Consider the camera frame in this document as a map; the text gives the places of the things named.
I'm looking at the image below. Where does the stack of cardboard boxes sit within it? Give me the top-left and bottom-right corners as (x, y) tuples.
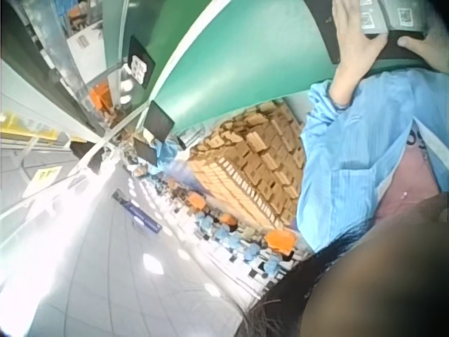
(187, 100), (307, 233)

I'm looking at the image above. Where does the black tablet with white labels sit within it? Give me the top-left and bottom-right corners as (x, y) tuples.
(126, 34), (156, 86)

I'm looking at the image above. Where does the black tray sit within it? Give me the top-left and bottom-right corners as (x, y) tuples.
(321, 0), (438, 67)

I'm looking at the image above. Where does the person's right hand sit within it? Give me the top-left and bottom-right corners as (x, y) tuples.
(397, 20), (449, 73)

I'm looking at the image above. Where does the orange crate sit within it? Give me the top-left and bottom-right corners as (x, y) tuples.
(88, 83), (114, 110)
(67, 4), (89, 29)

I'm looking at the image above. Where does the yellow sign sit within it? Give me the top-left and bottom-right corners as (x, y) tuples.
(30, 166), (63, 198)

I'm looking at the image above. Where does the yellow rail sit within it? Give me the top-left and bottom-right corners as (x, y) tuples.
(0, 114), (60, 142)

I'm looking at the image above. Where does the grey labelled packet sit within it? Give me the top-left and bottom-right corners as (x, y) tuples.
(357, 0), (389, 36)
(380, 0), (431, 34)

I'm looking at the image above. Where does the black monitor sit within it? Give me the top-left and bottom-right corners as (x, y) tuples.
(133, 138), (157, 166)
(143, 100), (176, 140)

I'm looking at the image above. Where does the person's left hand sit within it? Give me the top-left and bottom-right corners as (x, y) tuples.
(331, 0), (389, 77)

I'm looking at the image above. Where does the white board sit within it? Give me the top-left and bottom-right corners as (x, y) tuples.
(65, 28), (107, 77)

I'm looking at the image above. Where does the blue hanging sign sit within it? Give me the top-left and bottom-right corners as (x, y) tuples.
(112, 189), (164, 234)

